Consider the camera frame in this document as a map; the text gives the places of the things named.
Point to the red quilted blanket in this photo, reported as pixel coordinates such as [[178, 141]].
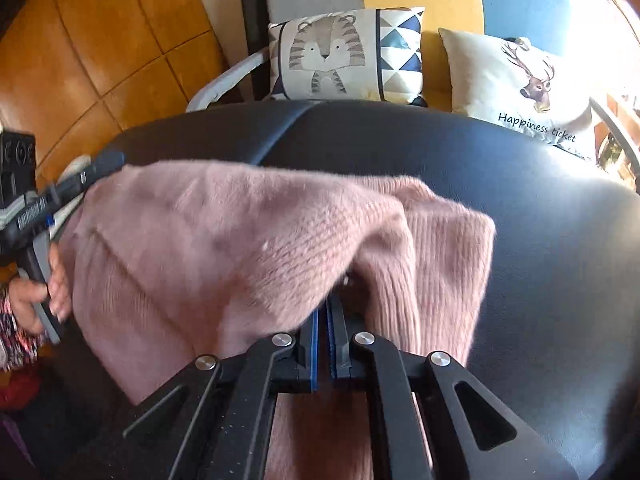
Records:
[[17, 390]]

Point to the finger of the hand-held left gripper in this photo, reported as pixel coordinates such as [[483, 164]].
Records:
[[95, 167]]

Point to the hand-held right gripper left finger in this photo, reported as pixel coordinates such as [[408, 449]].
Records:
[[314, 350]]

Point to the deer print cushion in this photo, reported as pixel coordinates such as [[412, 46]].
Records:
[[500, 80]]

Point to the pink knit sweater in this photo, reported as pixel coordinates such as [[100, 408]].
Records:
[[225, 240]]

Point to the person's left hand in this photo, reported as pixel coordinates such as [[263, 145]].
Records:
[[22, 302]]

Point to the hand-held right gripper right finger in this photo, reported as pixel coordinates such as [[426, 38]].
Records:
[[331, 355]]

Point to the wooden shelf unit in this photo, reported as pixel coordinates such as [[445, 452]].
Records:
[[620, 155]]

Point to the tiger print cushion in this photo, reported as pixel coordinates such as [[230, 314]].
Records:
[[325, 55]]

